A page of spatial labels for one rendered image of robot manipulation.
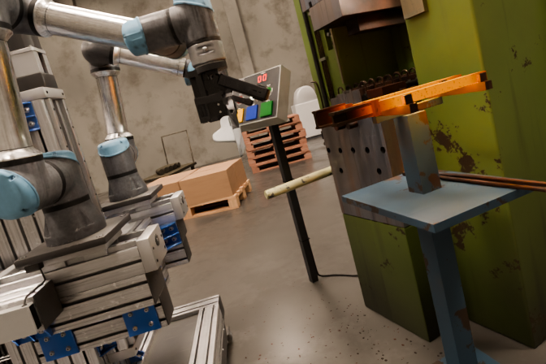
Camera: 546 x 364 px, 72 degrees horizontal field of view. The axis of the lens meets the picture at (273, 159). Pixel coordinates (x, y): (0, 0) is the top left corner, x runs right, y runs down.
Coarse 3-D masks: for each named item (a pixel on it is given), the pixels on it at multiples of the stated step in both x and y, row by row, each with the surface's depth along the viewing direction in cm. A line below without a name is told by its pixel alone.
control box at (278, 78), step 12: (264, 72) 192; (276, 72) 186; (288, 72) 190; (264, 84) 190; (276, 84) 184; (288, 84) 188; (276, 96) 182; (288, 96) 188; (240, 108) 198; (276, 108) 180; (252, 120) 189; (264, 120) 184; (276, 120) 183
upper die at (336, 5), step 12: (324, 0) 147; (336, 0) 141; (348, 0) 141; (360, 0) 144; (372, 0) 146; (384, 0) 149; (396, 0) 152; (312, 12) 156; (324, 12) 149; (336, 12) 143; (348, 12) 142; (360, 12) 144; (372, 12) 150; (324, 24) 151; (336, 24) 156
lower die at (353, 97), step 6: (414, 72) 163; (390, 78) 157; (396, 78) 157; (402, 78) 154; (414, 78) 157; (366, 84) 152; (372, 84) 153; (378, 84) 148; (354, 90) 147; (360, 90) 145; (336, 96) 158; (342, 96) 155; (348, 96) 151; (354, 96) 148; (360, 96) 145; (336, 102) 159; (342, 102) 156; (348, 102) 153; (354, 102) 149
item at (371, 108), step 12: (480, 72) 88; (444, 84) 85; (456, 84) 86; (468, 84) 87; (396, 96) 81; (420, 96) 83; (348, 108) 77; (360, 108) 79; (372, 108) 79; (384, 108) 80; (336, 120) 78; (348, 120) 78
